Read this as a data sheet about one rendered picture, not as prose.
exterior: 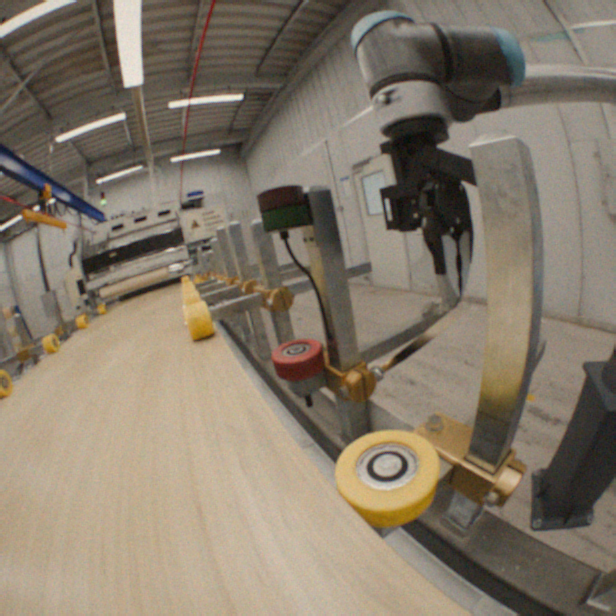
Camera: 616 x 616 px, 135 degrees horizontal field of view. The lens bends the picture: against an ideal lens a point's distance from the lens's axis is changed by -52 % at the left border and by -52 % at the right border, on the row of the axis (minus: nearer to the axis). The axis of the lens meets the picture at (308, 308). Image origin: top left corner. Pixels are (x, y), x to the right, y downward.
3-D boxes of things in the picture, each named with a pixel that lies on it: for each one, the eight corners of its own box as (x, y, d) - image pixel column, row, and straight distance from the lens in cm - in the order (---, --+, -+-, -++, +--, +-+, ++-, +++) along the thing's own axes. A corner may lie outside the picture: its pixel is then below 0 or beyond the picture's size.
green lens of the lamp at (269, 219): (297, 226, 38) (294, 211, 38) (319, 220, 32) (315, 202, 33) (258, 234, 35) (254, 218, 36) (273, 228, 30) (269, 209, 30)
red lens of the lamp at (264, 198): (294, 209, 38) (291, 194, 38) (315, 200, 33) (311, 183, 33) (254, 216, 36) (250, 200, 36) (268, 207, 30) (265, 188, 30)
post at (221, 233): (251, 336, 116) (223, 226, 110) (253, 338, 112) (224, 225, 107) (243, 338, 115) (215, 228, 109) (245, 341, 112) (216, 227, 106)
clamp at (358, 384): (332, 365, 52) (327, 342, 49) (378, 393, 42) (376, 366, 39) (307, 377, 49) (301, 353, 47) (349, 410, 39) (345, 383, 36)
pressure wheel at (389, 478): (353, 494, 33) (341, 426, 24) (424, 491, 32) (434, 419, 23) (342, 555, 29) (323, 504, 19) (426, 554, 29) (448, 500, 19)
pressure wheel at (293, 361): (318, 386, 50) (306, 331, 45) (342, 405, 45) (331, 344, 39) (280, 404, 48) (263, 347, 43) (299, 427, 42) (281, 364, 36)
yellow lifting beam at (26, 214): (67, 232, 615) (65, 217, 623) (26, 221, 469) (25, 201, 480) (64, 233, 619) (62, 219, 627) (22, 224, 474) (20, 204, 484)
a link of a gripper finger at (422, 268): (423, 302, 36) (415, 231, 34) (461, 310, 32) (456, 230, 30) (408, 309, 33) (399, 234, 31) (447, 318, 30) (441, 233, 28)
